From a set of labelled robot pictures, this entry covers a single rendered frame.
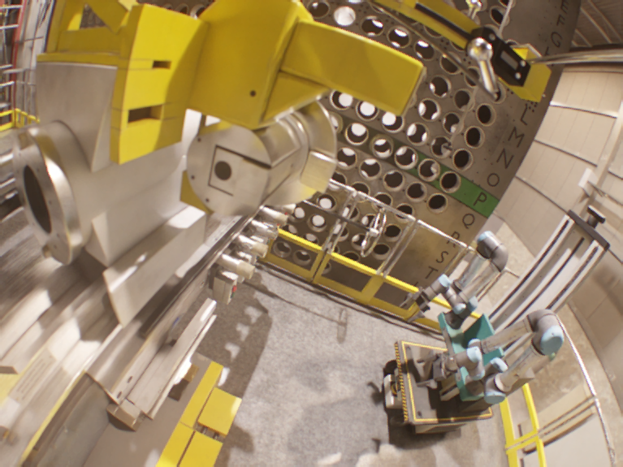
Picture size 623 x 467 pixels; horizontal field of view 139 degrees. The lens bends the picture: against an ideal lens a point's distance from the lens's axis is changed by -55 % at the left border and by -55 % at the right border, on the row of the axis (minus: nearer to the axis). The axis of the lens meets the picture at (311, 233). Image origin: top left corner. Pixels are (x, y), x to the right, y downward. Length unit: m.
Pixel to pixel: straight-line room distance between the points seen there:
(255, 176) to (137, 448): 0.99
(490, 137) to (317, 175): 2.49
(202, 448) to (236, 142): 1.00
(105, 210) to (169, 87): 0.28
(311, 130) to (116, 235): 0.57
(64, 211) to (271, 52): 0.44
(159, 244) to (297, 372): 1.47
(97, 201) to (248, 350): 1.55
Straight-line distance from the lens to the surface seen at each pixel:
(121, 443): 1.11
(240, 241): 1.26
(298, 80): 0.46
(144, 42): 0.42
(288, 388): 1.84
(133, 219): 0.64
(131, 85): 0.42
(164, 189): 0.71
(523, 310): 1.73
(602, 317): 7.83
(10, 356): 0.90
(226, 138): 0.53
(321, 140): 0.74
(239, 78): 0.48
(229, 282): 1.20
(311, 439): 1.79
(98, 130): 0.49
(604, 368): 7.48
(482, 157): 3.02
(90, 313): 0.79
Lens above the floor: 1.65
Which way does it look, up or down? 31 degrees down
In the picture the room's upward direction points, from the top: 24 degrees clockwise
